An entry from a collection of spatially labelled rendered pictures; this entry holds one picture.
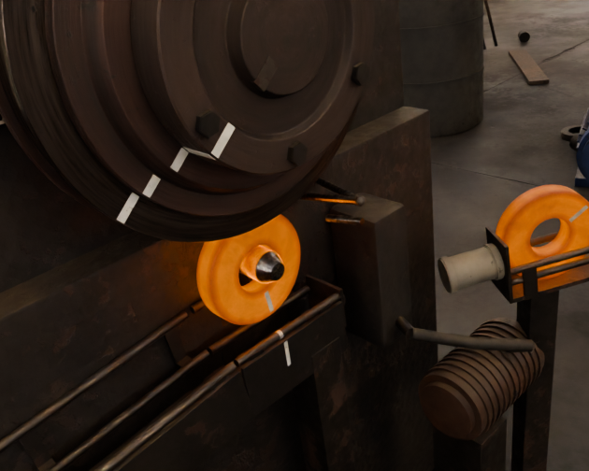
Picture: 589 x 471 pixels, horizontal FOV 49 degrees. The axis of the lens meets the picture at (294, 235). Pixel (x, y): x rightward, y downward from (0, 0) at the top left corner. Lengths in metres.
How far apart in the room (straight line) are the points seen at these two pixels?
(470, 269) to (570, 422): 0.82
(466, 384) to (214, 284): 0.46
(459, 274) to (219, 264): 0.41
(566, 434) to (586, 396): 0.15
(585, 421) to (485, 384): 0.74
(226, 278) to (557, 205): 0.53
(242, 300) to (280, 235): 0.10
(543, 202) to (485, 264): 0.13
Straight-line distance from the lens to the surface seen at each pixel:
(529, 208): 1.05
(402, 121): 1.13
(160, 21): 0.57
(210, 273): 0.80
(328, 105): 0.72
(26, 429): 0.83
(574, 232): 1.11
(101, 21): 0.60
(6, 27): 0.61
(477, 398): 1.07
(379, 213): 0.97
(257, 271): 0.81
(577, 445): 1.74
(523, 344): 1.10
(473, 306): 2.16
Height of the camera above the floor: 1.23
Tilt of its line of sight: 27 degrees down
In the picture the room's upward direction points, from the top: 8 degrees counter-clockwise
